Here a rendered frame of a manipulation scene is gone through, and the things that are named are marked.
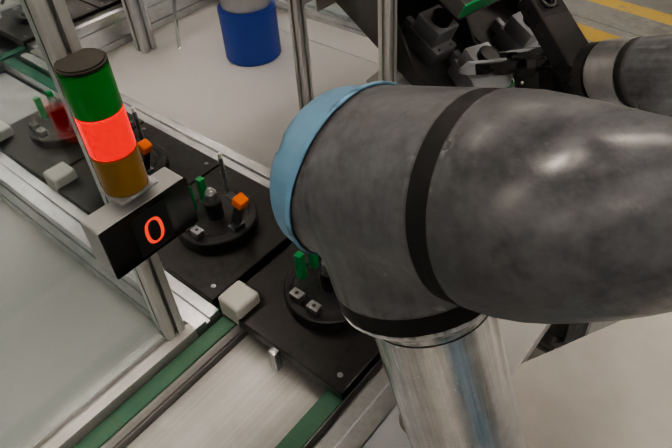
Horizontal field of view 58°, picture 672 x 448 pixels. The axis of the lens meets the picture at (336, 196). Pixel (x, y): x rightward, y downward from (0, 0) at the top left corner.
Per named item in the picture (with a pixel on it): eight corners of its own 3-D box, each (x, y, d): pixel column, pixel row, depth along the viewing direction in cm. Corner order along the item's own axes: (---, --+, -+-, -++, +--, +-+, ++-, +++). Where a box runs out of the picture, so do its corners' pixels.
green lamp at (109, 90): (133, 105, 62) (118, 62, 58) (90, 128, 59) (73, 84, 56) (104, 90, 64) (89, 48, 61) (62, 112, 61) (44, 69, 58)
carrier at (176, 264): (316, 221, 107) (310, 166, 98) (214, 309, 93) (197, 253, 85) (224, 170, 119) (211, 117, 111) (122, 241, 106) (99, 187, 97)
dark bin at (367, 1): (508, 92, 91) (533, 59, 85) (449, 127, 85) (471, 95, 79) (390, -30, 98) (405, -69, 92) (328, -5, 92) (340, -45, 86)
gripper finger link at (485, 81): (452, 108, 85) (509, 106, 78) (445, 66, 84) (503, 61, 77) (465, 102, 87) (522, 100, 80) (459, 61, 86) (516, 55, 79)
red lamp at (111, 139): (146, 144, 65) (133, 105, 62) (106, 168, 62) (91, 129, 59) (118, 129, 67) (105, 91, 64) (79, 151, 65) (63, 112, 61)
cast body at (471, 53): (492, 97, 89) (514, 66, 83) (469, 105, 88) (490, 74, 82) (461, 55, 92) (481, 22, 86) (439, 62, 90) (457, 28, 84)
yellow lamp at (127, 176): (157, 180, 68) (146, 145, 65) (120, 204, 65) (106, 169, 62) (131, 164, 71) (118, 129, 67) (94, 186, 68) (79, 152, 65)
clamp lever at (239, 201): (244, 223, 100) (250, 199, 94) (235, 230, 99) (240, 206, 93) (229, 209, 101) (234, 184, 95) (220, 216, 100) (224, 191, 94)
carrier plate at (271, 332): (440, 289, 94) (441, 280, 92) (342, 402, 80) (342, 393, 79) (323, 225, 106) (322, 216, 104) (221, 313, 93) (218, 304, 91)
